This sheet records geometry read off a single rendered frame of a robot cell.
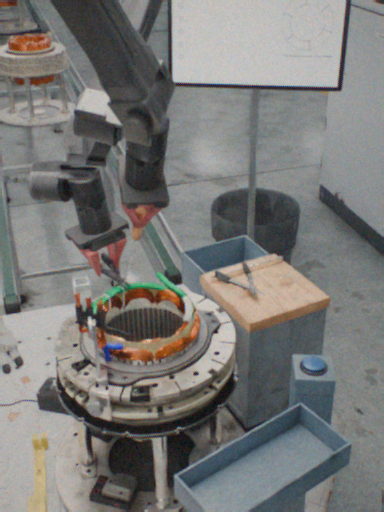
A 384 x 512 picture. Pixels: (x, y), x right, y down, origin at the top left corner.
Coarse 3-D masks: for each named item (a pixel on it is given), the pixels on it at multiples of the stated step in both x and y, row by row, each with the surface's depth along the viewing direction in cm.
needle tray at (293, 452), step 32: (288, 416) 105; (224, 448) 98; (256, 448) 103; (288, 448) 103; (320, 448) 103; (192, 480) 97; (224, 480) 98; (256, 480) 98; (288, 480) 98; (320, 480) 98
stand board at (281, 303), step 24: (240, 264) 143; (288, 264) 143; (216, 288) 135; (240, 288) 135; (264, 288) 135; (288, 288) 135; (312, 288) 135; (240, 312) 128; (264, 312) 128; (288, 312) 128
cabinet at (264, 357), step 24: (312, 312) 132; (240, 336) 132; (264, 336) 129; (288, 336) 132; (312, 336) 136; (240, 360) 135; (264, 360) 132; (288, 360) 136; (240, 384) 138; (264, 384) 135; (288, 384) 139; (240, 408) 141; (264, 408) 139
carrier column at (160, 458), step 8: (152, 440) 112; (160, 440) 111; (160, 448) 112; (160, 456) 113; (160, 464) 114; (160, 472) 115; (160, 480) 116; (160, 488) 117; (168, 488) 118; (160, 496) 118; (168, 496) 119; (160, 504) 119; (168, 504) 120
